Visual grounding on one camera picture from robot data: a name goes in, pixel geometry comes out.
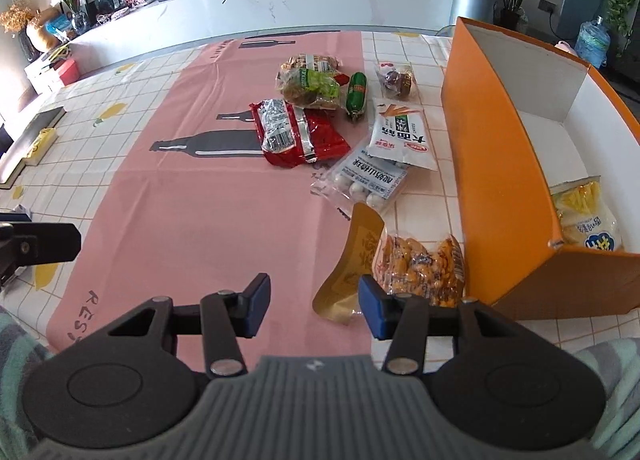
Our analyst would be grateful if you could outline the gold peanut packet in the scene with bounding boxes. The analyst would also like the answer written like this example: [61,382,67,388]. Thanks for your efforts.
[312,203,467,325]

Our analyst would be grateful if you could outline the dark flat box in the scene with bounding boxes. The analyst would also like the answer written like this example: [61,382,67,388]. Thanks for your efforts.
[0,106,66,188]

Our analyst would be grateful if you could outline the green sausage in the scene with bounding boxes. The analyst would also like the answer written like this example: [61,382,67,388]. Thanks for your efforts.
[345,71,369,122]

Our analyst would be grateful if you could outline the white marble cabinet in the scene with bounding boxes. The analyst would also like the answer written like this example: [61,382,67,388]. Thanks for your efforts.
[65,0,461,72]

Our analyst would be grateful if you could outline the blue water bottle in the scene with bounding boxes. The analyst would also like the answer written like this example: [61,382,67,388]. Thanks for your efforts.
[574,16,612,70]

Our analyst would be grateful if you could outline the clear packet with green label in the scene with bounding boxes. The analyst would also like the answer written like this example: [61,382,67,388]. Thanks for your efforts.
[275,68,349,111]

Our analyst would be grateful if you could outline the orange cardboard box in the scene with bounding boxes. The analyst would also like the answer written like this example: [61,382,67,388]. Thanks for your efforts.
[440,16,640,321]

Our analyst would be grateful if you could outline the silver trash can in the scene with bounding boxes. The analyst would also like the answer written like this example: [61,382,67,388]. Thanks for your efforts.
[449,0,501,28]

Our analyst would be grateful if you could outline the clear packet of white balls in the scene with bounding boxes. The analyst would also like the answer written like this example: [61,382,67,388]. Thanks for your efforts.
[310,145,412,217]

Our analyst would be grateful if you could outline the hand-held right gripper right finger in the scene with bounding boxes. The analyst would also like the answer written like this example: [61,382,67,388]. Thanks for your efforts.
[359,274,526,375]

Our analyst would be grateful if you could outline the yellow pad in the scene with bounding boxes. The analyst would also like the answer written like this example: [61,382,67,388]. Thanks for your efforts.
[27,127,58,161]

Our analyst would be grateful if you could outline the dried yellow flowers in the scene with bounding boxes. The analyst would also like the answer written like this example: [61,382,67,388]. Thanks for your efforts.
[0,0,40,61]

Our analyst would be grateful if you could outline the plant in glass vase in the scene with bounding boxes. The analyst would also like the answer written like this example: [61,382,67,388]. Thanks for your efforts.
[45,0,93,37]

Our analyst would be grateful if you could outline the white storage box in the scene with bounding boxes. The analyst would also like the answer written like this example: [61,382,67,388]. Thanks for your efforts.
[24,58,63,96]

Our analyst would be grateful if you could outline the small clear packet dark candy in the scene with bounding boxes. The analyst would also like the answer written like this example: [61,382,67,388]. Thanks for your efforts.
[376,60,420,100]

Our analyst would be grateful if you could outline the red and silver snack packet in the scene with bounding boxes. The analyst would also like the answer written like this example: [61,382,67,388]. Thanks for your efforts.
[249,99,352,169]

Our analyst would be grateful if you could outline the striped teal clothing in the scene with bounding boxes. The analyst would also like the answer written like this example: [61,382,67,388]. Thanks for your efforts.
[575,337,640,460]
[0,305,56,443]

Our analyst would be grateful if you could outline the white packet with orange print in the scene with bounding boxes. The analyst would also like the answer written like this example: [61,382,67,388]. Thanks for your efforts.
[367,98,439,172]

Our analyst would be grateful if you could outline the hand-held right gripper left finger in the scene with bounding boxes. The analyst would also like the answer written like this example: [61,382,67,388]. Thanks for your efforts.
[102,273,272,378]

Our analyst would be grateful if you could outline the yellow snack packet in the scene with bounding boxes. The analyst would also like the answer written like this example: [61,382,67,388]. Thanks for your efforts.
[550,175,626,253]

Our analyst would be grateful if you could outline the red storage box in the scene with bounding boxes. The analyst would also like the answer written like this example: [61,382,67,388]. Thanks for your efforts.
[52,58,81,87]

